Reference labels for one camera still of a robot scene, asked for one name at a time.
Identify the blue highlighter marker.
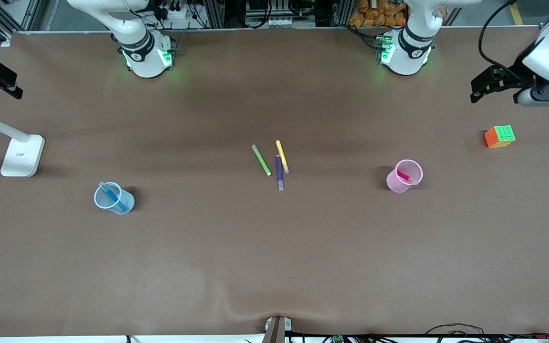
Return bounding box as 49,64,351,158
98,182,130,212

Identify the colourful puzzle cube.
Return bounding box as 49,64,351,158
484,125,516,149

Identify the pink plastic cup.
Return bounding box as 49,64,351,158
386,159,424,193

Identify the orange packets pile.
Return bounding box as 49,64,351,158
349,0,409,27

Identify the blue plastic cup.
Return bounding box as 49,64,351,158
94,182,135,215

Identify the yellow highlighter marker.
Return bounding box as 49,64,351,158
275,140,290,174

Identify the white power strip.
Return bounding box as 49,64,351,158
246,17,300,28

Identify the green highlighter marker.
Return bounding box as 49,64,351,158
251,144,272,176

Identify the aluminium table edge rail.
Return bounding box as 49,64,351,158
0,25,549,47

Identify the black floor cable bundle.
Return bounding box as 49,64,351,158
425,325,549,343

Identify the metal bracket at table edge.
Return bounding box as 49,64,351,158
264,316,293,343

